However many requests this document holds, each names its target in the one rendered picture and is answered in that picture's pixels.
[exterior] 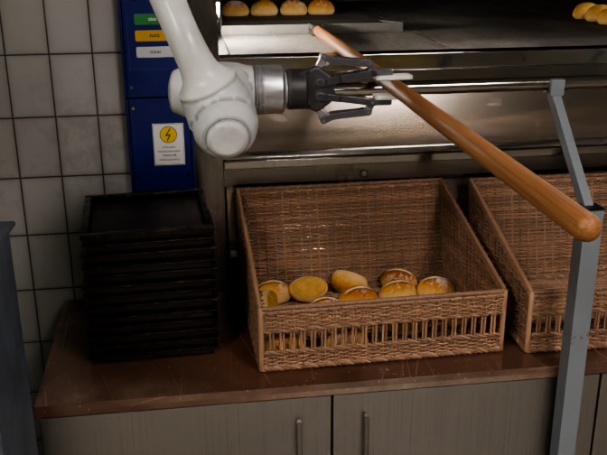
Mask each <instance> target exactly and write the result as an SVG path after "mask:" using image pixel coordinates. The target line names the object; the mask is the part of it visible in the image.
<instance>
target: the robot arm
mask: <svg viewBox="0 0 607 455"><path fill-rule="evenodd" d="M149 1H150V4H151V6H152V7H153V9H154V13H155V15H156V17H157V20H158V22H159V24H160V26H161V28H162V30H163V34H164V36H165V38H166V40H167V42H168V44H169V47H170V49H171V51H172V54H173V57H174V59H175V61H176V63H177V66H178V68H179V69H176V70H174V71H173V72H172V73H171V76H170V78H169V83H168V98H169V103H170V108H171V110H172V111H173V112H174V113H175V114H177V115H179V116H183V117H186V119H187V122H188V125H189V128H190V129H191V130H192V132H193V135H194V138H195V141H196V143H197V144H198V146H199V147H200V148H201V149H202V150H203V151H204V152H205V153H207V154H208V155H210V156H212V157H215V158H218V159H223V160H228V159H231V158H232V157H235V156H238V155H240V154H242V153H245V152H246V151H247V150H248V149H249V148H250V147H251V145H252V144H253V143H254V141H255V139H256V136H257V129H258V119H257V115H266V114H283V113H284V111H285V107H286V108H288V109H289V110H290V109H311V110H312V111H314V112H316V113H317V115H318V117H319V120H320V122H321V123H322V124H323V125H325V124H327V123H329V122H331V121H332V120H336V119H344V118H352V117H359V116H370V115H371V114H372V109H373V107H374V106H389V105H392V100H397V99H396V98H395V97H393V96H392V95H391V94H389V93H373V94H372V97H362V96H354V95H347V94H340V93H335V90H334V88H335V84H338V83H341V82H345V81H350V80H355V79H364V78H370V77H373V79H375V80H396V79H412V78H413V76H412V75H411V74H409V73H393V70H392V69H390V68H382V69H375V67H374V65H373V61H372V60H370V59H364V58H352V57H340V56H331V55H329V54H327V53H325V52H323V51H322V52H320V54H319V56H320V58H319V59H318V61H317V63H316V65H313V66H312V67H310V68H304V69H287V70H285V72H284V69H283V67H282V66H281V65H245V64H241V63H237V62H227V61H216V59H215V58H214V57H213V55H212V54H211V52H210V50H209V48H208V46H207V44H206V42H205V41H204V39H203V37H202V35H201V32H200V30H199V28H198V26H197V24H196V22H195V20H194V18H193V16H192V13H191V9H190V7H189V5H188V3H187V0H149ZM330 63H331V64H337V65H349V66H361V67H367V68H366V69H364V70H355V71H350V72H344V73H339V74H330V73H329V72H327V71H326V70H324V69H323V68H322V66H328V65H329V64H330ZM331 102H343V103H351V104H358V105H365V106H364V107H357V108H350V109H342V110H335V111H330V112H328V111H327V110H322V109H323V108H324V107H326V106H327V105H328V104H330V103H331Z"/></svg>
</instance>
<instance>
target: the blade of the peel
mask: <svg viewBox="0 0 607 455"><path fill-rule="evenodd" d="M309 22H319V23H321V24H323V26H324V29H325V30H327V31H328V32H330V33H379V32H403V22H395V21H387V20H379V19H334V20H289V21H245V22H222V26H221V30H219V31H220V33H221V35H258V34H298V33H308V23H309Z"/></svg>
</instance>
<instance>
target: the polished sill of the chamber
mask: <svg viewBox="0 0 607 455"><path fill-rule="evenodd" d="M359 53H361V54H362V55H363V56H365V57H366V58H368V59H370V60H372V61H373V62H374V63H375V64H377V65H378V66H379V67H380V68H390V69H392V70H411V69H442V68H474V67H506V66H537V65H568V64H600V63H607V45H585V46H550V47H515V48H479V49H444V50H409V51H359ZM319 54H320V53H319V52H304V53H268V54H233V55H219V61H227V62H237V63H241V64H245V65H281V66H282V67H283V69H284V72H285V70H287V69H304V68H310V67H312V66H313V65H316V63H317V61H318V59H319V58H320V56H319ZM322 68H323V69H324V70H326V71H349V70H359V69H358V68H356V67H355V66H349V65H337V64H331V63H330V64H329V65H328V66H322Z"/></svg>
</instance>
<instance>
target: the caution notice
mask: <svg viewBox="0 0 607 455"><path fill-rule="evenodd" d="M152 127H153V139H154V166H155V165H177V164H185V151H184V134H183V123H173V124H152Z"/></svg>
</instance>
